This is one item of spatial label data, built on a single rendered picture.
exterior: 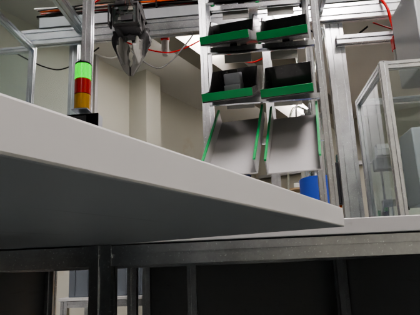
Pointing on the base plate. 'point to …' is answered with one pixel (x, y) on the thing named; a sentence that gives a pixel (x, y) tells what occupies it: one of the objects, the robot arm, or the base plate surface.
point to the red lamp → (82, 85)
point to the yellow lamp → (82, 100)
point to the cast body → (233, 80)
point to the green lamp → (83, 70)
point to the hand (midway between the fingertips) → (131, 72)
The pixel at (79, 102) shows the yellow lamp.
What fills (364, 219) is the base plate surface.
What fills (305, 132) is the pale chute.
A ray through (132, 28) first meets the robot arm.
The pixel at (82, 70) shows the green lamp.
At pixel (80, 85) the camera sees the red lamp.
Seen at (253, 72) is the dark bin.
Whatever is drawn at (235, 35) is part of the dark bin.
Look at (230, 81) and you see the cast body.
